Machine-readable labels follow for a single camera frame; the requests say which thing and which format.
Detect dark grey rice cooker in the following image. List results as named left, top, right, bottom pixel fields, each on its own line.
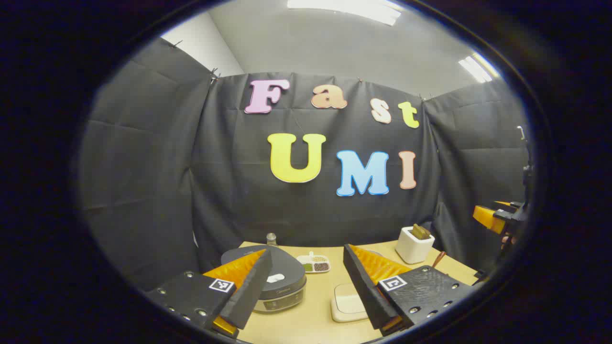
left=221, top=245, right=307, bottom=313

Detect black backdrop cloth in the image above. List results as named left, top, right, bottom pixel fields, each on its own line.
left=79, top=37, right=531, bottom=292

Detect white toaster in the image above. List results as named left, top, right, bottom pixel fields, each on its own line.
left=395, top=226, right=436, bottom=265

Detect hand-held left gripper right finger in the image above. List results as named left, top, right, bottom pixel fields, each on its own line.
left=343, top=244, right=479, bottom=335

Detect white divided bean dish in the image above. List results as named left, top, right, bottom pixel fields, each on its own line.
left=296, top=251, right=331, bottom=274

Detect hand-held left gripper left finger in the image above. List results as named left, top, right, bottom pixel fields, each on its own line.
left=146, top=248, right=273, bottom=337

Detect white rice box clear lid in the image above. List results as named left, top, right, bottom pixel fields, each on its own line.
left=331, top=283, right=371, bottom=323

